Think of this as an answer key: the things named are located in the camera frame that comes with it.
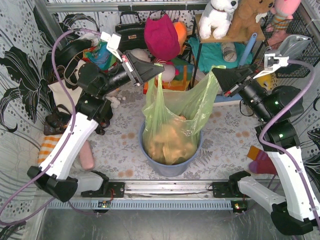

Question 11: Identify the dark brown leather bag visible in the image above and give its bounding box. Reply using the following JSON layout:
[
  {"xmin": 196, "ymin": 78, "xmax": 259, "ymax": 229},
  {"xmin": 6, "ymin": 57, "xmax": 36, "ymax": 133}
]
[{"xmin": 43, "ymin": 104, "xmax": 72, "ymax": 136}]

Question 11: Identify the magenta felt hat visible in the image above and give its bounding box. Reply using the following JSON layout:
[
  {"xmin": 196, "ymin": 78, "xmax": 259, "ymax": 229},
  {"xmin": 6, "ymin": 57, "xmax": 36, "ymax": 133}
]
[{"xmin": 144, "ymin": 14, "xmax": 180, "ymax": 61}]

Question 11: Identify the black leather handbag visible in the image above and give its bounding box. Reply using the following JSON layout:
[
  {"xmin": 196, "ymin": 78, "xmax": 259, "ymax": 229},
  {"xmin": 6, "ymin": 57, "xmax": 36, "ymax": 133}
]
[{"xmin": 115, "ymin": 11, "xmax": 147, "ymax": 53}]

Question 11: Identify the crumpled brown paper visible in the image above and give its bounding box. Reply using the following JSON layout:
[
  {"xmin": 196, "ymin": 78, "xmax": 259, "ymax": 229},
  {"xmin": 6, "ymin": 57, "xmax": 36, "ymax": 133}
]
[{"xmin": 143, "ymin": 115, "xmax": 200, "ymax": 165}]

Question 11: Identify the white grey plush dog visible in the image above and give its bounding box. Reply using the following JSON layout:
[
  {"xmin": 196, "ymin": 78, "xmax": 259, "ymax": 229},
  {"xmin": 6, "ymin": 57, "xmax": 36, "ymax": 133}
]
[{"xmin": 198, "ymin": 0, "xmax": 239, "ymax": 40}]

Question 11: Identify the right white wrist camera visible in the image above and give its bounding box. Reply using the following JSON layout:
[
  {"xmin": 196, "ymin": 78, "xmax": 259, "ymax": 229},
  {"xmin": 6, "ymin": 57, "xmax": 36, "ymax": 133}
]
[{"xmin": 253, "ymin": 50, "xmax": 290, "ymax": 79}]

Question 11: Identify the orange plush toy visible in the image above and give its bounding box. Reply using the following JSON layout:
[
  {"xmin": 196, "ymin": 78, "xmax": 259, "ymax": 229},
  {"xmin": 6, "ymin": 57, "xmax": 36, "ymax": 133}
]
[{"xmin": 173, "ymin": 21, "xmax": 187, "ymax": 55}]

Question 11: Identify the colourful scarf bundle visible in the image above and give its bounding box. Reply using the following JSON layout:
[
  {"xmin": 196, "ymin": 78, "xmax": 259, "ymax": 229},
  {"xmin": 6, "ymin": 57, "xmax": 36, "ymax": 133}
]
[{"xmin": 82, "ymin": 41, "xmax": 117, "ymax": 73}]

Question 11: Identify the silver foil pouch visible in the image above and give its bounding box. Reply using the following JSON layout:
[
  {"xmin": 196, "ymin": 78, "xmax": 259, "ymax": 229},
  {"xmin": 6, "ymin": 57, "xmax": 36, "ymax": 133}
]
[{"xmin": 277, "ymin": 34, "xmax": 312, "ymax": 60}]

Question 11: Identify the yellow plush toy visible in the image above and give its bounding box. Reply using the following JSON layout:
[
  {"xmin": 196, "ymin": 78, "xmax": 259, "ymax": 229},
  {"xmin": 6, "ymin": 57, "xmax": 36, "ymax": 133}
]
[{"xmin": 256, "ymin": 74, "xmax": 272, "ymax": 91}]

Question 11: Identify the green plastic trash bag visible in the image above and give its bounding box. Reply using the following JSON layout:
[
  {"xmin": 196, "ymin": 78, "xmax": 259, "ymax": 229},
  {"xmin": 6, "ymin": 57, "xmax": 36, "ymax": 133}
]
[{"xmin": 142, "ymin": 72, "xmax": 220, "ymax": 166}]

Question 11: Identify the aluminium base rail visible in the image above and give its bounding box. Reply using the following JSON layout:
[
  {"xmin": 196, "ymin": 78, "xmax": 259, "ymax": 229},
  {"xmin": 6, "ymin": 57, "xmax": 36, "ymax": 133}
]
[{"xmin": 37, "ymin": 178, "xmax": 307, "ymax": 211}]

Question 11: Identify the pink cylinder object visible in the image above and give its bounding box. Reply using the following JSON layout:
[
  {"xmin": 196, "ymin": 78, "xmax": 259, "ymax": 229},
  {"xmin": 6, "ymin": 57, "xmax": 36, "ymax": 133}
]
[{"xmin": 79, "ymin": 140, "xmax": 95, "ymax": 171}]

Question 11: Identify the teal folded towel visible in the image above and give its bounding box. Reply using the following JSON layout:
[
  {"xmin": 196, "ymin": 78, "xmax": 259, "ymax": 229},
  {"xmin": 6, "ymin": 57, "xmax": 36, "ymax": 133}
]
[{"xmin": 188, "ymin": 37, "xmax": 253, "ymax": 73}]

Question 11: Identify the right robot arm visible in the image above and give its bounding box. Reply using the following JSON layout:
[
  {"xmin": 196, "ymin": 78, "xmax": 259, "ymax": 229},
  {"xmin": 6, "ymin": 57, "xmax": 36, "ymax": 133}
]
[{"xmin": 211, "ymin": 64, "xmax": 320, "ymax": 236}]

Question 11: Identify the wooden metal shelf rack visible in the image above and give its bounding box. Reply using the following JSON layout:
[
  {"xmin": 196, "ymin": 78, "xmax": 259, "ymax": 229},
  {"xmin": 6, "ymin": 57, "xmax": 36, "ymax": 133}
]
[{"xmin": 188, "ymin": 14, "xmax": 267, "ymax": 90}]

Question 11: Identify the white pink-eared plush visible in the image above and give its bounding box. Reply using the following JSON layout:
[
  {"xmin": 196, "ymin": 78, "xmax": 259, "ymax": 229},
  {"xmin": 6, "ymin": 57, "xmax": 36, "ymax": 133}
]
[{"xmin": 153, "ymin": 58, "xmax": 180, "ymax": 83}]

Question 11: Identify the orange checkered cloth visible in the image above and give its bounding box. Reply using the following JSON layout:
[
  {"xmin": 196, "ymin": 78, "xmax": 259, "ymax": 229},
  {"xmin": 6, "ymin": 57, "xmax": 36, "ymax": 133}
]
[{"xmin": 37, "ymin": 134, "xmax": 62, "ymax": 164}]

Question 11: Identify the black wire basket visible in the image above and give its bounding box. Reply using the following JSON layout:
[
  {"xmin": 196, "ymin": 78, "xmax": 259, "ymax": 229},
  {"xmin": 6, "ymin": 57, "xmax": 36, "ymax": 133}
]
[{"xmin": 261, "ymin": 12, "xmax": 320, "ymax": 67}]

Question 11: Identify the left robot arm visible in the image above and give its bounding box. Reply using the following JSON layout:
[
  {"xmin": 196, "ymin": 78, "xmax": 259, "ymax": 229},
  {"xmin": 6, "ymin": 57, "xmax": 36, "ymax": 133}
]
[{"xmin": 27, "ymin": 51, "xmax": 164, "ymax": 203}]

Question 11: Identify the brown teddy bear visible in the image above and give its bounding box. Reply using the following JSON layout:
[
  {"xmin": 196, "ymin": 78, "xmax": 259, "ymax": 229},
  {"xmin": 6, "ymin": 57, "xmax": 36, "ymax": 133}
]
[{"xmin": 227, "ymin": 0, "xmax": 275, "ymax": 39}]

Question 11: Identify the blue-grey trash bin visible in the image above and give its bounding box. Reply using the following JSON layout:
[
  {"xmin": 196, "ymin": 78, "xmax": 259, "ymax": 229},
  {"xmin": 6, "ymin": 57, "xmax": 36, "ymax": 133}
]
[{"xmin": 138, "ymin": 122, "xmax": 204, "ymax": 177}]

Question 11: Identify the rainbow striped bag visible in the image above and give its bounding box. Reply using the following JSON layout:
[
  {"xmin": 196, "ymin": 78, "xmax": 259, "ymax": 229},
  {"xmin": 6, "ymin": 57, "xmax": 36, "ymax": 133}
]
[{"xmin": 142, "ymin": 57, "xmax": 195, "ymax": 95}]

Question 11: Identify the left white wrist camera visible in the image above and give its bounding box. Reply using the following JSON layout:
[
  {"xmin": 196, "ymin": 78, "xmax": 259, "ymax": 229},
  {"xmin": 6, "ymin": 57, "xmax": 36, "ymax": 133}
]
[{"xmin": 100, "ymin": 31, "xmax": 122, "ymax": 62}]

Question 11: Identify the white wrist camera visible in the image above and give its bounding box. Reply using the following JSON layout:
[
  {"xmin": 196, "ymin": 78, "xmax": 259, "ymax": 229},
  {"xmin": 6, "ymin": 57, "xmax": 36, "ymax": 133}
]
[
  {"xmin": 253, "ymin": 50, "xmax": 290, "ymax": 79},
  {"xmin": 100, "ymin": 31, "xmax": 122, "ymax": 62}
]

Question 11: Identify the patterned rolled cloth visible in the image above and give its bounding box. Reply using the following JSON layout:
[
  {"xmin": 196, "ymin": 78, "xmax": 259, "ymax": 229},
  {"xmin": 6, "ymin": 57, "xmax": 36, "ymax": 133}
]
[{"xmin": 221, "ymin": 42, "xmax": 237, "ymax": 63}]

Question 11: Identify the white fluffy plush toy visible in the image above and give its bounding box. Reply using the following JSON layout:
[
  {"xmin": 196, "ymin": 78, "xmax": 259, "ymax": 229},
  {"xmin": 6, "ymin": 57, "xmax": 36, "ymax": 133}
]
[{"xmin": 130, "ymin": 48, "xmax": 151, "ymax": 63}]

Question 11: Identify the pink plush toy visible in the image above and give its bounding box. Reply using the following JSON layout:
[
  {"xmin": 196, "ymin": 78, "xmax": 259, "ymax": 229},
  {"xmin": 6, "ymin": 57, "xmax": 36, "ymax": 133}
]
[{"xmin": 265, "ymin": 0, "xmax": 301, "ymax": 32}]

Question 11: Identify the blue floor squeegee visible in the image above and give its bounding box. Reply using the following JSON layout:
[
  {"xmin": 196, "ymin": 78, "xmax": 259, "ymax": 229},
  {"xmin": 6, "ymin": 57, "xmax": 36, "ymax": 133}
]
[{"xmin": 213, "ymin": 32, "xmax": 258, "ymax": 107}]

